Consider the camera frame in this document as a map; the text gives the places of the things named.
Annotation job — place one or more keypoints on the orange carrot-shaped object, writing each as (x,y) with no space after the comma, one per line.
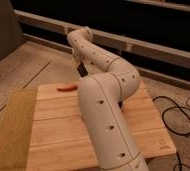
(68,87)

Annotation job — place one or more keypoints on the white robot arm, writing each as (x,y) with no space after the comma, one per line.
(99,96)

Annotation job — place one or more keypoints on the light wooden board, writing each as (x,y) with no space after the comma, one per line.
(59,140)

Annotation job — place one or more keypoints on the grey cabinet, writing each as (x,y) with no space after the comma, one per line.
(11,36)

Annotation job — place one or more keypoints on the white wooden rail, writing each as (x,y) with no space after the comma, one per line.
(127,44)

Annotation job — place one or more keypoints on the yellow-green mat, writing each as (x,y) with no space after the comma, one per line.
(15,130)

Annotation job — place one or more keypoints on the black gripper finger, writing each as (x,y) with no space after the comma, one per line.
(82,70)

